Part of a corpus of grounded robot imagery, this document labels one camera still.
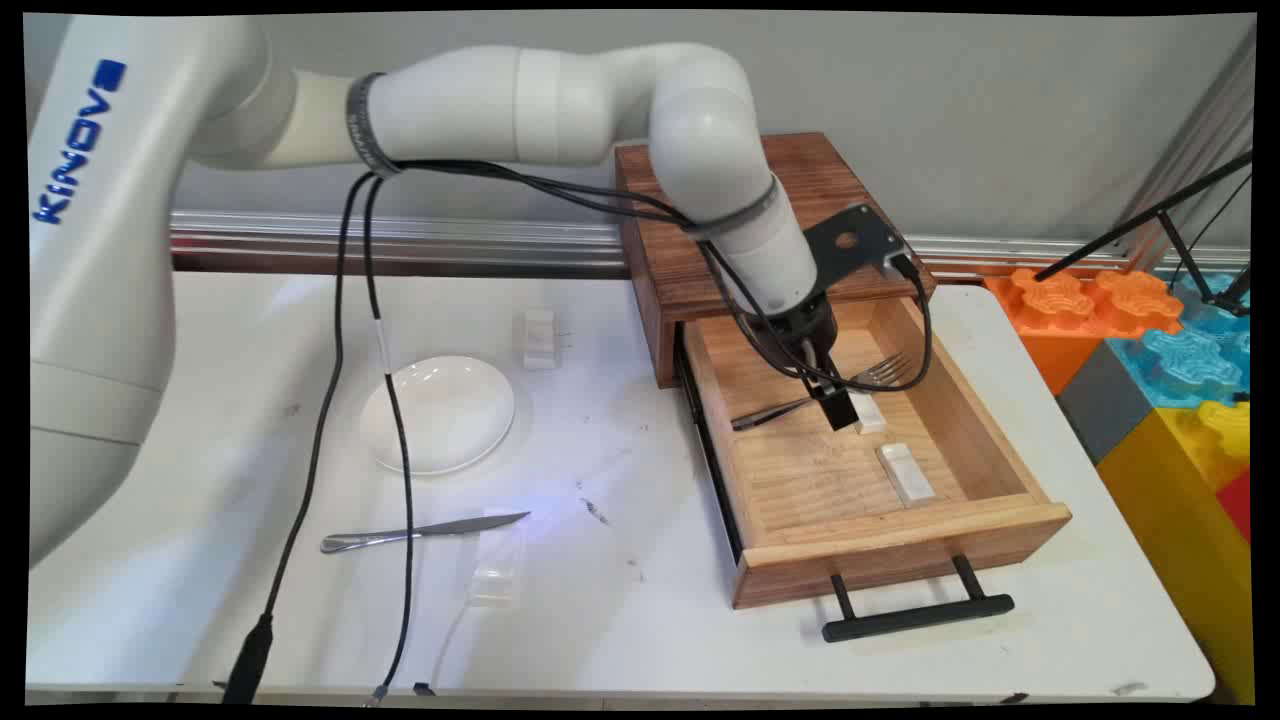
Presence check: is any grey forearm velcro strap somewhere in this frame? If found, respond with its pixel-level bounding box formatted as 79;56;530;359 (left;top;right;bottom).
345;72;403;179

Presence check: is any dark brown wooden cabinet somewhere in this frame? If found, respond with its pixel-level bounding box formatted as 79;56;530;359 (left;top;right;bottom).
615;132;938;389

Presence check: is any light wooden drawer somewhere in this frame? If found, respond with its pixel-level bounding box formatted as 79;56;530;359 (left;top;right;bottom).
680;296;1073;611

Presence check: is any grey foam building block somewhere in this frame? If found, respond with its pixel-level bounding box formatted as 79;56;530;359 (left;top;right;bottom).
1057;342;1161;463

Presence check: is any orange foam building block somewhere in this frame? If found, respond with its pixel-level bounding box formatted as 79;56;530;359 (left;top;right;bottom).
985;268;1184;396

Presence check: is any grey wrist velcro strap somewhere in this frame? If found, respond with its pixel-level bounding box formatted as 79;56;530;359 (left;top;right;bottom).
685;175;781;241

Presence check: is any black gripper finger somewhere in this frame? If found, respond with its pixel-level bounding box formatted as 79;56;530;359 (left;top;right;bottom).
818;384;862;434
798;340;831;396

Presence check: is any black drawer slide rail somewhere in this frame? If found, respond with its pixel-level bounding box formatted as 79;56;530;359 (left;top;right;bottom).
676;330;746;566

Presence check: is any aluminium wall rail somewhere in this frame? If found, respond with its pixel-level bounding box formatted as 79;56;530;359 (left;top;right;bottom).
170;210;1251;281

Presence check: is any black drawer handle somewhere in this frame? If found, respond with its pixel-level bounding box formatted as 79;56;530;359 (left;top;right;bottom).
822;555;1016;643

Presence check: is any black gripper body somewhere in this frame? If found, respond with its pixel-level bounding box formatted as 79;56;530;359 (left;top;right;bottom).
762;292;841;383

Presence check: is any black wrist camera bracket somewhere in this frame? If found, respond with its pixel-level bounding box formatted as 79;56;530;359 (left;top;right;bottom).
802;203;916;291

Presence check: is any white round plate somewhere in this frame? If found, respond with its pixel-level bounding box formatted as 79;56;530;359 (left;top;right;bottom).
360;355;517;476

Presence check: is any silver metal knife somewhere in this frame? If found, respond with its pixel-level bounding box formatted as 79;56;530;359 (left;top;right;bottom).
320;511;532;554

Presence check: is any black tripod stand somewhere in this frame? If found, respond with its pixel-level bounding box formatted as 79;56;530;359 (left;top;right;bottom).
1035;150;1253;319

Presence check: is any yellow foam building block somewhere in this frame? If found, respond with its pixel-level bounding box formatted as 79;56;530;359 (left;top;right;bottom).
1097;400;1254;703

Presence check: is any thin black white-banded cable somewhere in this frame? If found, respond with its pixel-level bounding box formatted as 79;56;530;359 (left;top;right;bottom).
362;158;831;705

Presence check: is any silver metal fork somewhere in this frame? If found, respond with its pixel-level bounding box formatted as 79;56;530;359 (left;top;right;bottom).
730;352;916;433

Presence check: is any blue foam building block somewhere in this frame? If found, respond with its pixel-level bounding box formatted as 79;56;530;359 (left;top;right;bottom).
1105;272;1251;409

